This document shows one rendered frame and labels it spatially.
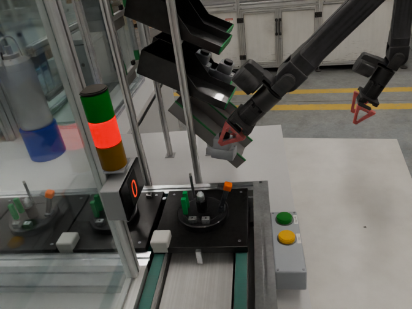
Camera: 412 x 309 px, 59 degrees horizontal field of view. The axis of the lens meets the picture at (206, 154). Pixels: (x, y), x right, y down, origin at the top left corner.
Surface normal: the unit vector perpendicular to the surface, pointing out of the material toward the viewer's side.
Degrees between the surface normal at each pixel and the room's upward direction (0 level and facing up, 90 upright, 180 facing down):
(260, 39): 90
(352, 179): 0
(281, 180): 0
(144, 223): 0
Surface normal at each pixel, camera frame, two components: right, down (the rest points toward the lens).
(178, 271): -0.12, -0.86
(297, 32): -0.25, 0.51
